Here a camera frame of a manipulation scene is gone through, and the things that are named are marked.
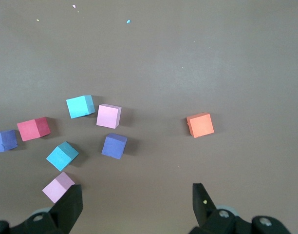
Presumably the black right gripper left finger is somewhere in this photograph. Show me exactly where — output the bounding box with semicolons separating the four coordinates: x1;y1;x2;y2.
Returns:
0;184;83;234

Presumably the orange foam cube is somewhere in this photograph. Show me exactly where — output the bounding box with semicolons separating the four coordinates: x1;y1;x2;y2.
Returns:
186;112;215;139

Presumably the pink foam cube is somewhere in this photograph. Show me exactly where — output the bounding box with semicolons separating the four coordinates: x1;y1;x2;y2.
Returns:
42;171;75;204
96;103;122;129

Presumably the cyan foam cube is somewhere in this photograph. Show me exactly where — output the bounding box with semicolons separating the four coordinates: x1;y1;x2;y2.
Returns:
46;141;79;172
66;95;96;119

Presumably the purple foam cube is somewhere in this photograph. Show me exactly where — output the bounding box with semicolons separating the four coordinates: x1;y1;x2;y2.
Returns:
0;129;19;154
101;133;128;160

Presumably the red foam cube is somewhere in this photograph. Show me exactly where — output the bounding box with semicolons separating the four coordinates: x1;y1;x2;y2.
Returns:
17;117;52;142

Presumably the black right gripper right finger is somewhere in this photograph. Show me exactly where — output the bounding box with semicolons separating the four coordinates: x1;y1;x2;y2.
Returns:
189;183;292;234

